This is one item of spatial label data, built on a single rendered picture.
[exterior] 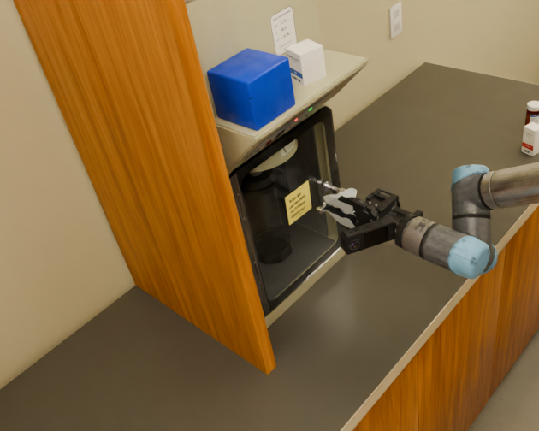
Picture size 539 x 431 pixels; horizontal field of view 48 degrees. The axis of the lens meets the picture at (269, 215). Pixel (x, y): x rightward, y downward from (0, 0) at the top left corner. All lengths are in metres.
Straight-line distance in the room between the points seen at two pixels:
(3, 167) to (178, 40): 0.62
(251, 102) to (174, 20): 0.19
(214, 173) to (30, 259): 0.64
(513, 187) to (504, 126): 0.87
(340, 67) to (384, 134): 0.88
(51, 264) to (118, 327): 0.23
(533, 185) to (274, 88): 0.50
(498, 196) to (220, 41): 0.60
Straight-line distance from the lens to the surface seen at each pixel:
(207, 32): 1.03
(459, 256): 1.15
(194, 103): 0.92
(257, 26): 1.11
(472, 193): 1.26
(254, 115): 0.99
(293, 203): 1.30
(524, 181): 1.19
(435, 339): 1.57
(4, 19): 1.32
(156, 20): 0.90
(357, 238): 1.20
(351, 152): 1.95
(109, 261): 1.61
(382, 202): 1.26
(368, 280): 1.50
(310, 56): 1.11
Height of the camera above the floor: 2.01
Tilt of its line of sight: 38 degrees down
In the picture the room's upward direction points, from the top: 12 degrees counter-clockwise
